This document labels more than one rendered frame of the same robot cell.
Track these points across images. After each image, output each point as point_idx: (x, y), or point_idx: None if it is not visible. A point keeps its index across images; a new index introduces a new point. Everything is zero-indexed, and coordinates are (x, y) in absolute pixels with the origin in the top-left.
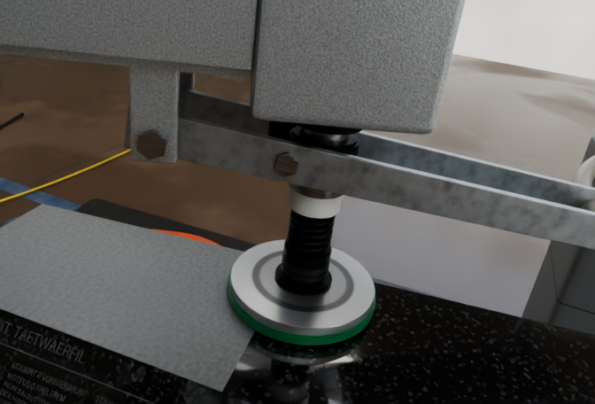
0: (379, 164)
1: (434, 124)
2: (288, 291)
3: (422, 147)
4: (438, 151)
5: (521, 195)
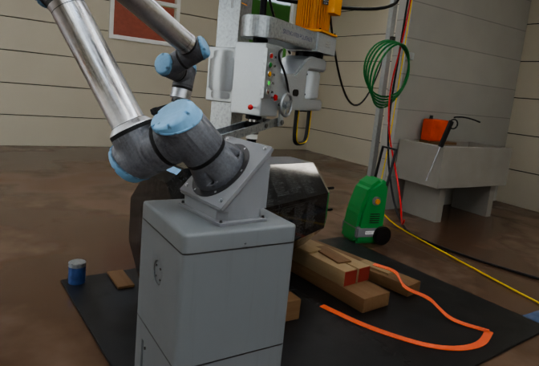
0: (239, 122)
1: (230, 110)
2: None
3: (245, 127)
4: (243, 128)
5: (220, 128)
